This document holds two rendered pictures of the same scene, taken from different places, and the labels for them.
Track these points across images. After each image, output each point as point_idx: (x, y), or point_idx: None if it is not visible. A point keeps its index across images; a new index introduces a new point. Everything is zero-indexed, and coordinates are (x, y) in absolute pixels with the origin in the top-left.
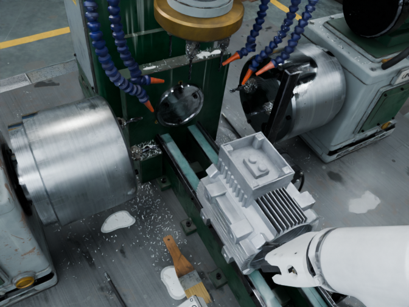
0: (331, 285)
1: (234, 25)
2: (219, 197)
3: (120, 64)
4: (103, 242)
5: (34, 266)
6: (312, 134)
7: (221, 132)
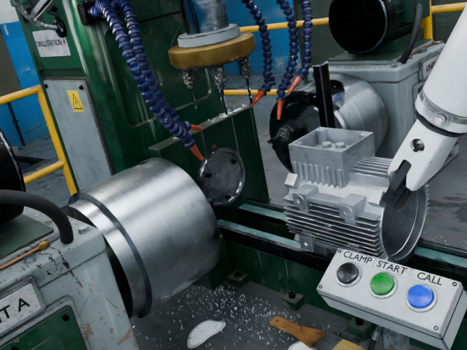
0: (452, 112)
1: (249, 40)
2: (312, 196)
3: (144, 156)
4: None
5: None
6: None
7: None
